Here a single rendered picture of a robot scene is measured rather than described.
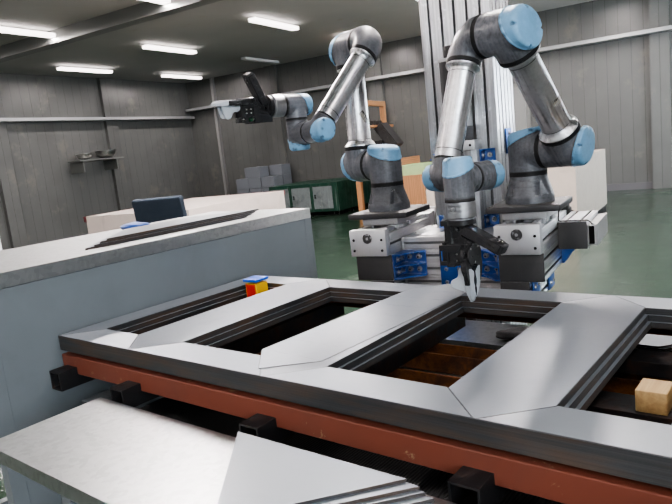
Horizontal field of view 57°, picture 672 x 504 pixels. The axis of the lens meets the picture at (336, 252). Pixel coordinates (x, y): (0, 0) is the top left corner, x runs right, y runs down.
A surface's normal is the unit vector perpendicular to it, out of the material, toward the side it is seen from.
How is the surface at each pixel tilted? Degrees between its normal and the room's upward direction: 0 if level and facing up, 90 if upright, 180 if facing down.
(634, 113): 90
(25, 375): 90
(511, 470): 90
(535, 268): 90
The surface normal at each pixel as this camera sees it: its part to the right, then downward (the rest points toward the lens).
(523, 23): 0.57, -0.04
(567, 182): -0.51, 0.19
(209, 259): 0.78, 0.02
